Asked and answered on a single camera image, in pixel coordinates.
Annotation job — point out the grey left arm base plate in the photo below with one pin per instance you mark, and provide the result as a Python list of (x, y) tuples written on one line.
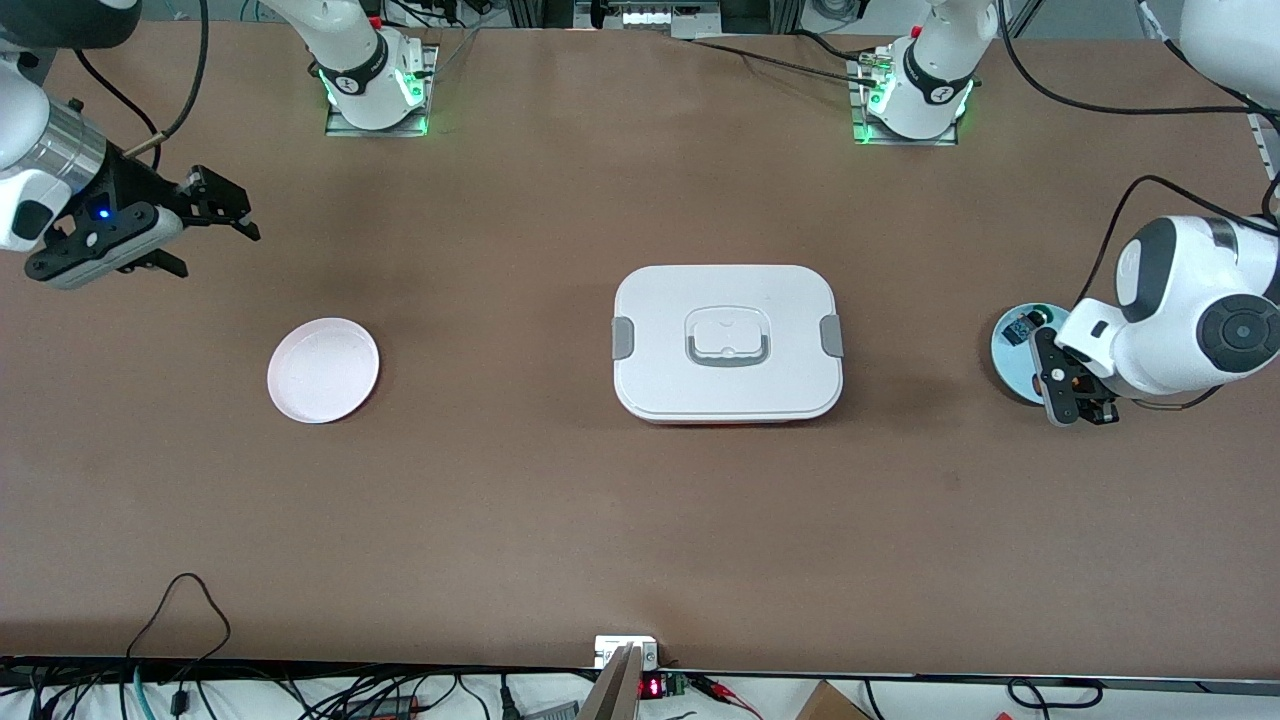
[(862, 100)]

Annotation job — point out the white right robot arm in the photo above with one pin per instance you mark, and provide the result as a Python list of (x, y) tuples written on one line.
[(350, 40)]

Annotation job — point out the white lidded lunch box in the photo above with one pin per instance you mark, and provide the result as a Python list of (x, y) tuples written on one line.
[(730, 375)]

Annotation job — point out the metal frame with white label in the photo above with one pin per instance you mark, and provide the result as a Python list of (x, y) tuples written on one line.
[(650, 18)]

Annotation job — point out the light blue round plate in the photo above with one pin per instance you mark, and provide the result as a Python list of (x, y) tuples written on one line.
[(1015, 365)]

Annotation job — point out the red digit display module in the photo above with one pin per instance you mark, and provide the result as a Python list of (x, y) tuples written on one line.
[(655, 687)]

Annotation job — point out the aluminium camera pole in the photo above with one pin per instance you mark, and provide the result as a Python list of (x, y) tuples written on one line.
[(615, 690)]

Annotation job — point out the blue push-button switch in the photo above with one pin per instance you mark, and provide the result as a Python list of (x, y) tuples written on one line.
[(1020, 330)]

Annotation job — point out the perforated aluminium side rail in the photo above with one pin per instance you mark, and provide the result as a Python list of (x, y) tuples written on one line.
[(1262, 140)]

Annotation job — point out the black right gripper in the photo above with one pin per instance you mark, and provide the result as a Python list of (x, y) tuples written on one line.
[(133, 184)]

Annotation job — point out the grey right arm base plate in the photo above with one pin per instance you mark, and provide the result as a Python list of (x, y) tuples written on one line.
[(430, 90)]

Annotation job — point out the white pole bracket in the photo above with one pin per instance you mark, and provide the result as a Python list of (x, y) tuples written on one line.
[(605, 650)]

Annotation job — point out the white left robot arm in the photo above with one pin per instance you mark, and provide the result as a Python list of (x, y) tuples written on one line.
[(1180, 310)]

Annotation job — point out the brown cardboard piece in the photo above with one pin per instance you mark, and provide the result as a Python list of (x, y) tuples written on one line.
[(830, 705)]

